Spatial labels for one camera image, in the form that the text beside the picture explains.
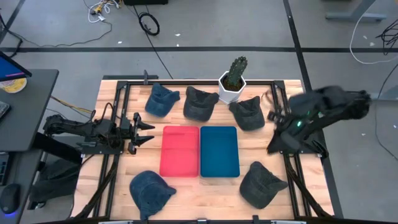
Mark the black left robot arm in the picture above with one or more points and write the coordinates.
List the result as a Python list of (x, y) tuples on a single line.
[(77, 127)]

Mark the dark grey denim cap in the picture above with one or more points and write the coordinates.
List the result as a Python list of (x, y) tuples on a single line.
[(199, 105), (259, 186), (248, 116)]

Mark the computer monitor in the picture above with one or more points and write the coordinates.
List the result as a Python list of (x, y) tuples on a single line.
[(11, 67)]

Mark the green cactus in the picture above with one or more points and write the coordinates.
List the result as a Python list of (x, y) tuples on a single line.
[(237, 70)]

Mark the red plastic bin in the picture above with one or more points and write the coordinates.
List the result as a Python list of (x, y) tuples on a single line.
[(179, 152)]

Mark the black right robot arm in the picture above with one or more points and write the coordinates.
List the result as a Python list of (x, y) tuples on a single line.
[(323, 102)]

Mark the black side desk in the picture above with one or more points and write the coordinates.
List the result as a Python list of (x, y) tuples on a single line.
[(25, 109)]

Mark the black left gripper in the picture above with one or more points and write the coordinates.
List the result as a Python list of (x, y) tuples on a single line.
[(129, 130)]

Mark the black computer mouse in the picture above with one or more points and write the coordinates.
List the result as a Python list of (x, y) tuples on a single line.
[(9, 197)]

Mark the black aluminium frame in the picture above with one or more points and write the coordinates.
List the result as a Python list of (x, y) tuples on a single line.
[(122, 93)]

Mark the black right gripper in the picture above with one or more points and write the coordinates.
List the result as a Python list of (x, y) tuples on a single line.
[(276, 117)]

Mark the black keyboard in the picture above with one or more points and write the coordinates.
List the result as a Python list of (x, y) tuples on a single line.
[(3, 110)]

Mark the grey desk foot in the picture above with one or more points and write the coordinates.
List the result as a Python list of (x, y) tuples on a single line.
[(354, 16)]

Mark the blue plastic bin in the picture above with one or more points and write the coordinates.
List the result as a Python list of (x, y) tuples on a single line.
[(219, 152)]

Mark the white hexagonal plant pot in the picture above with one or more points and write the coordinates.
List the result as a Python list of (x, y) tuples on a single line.
[(228, 95)]

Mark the yellow round disc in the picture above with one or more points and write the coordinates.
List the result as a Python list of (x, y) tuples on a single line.
[(15, 86)]

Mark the blue denim cap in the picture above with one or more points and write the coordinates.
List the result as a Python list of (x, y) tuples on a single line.
[(160, 101), (149, 193)]

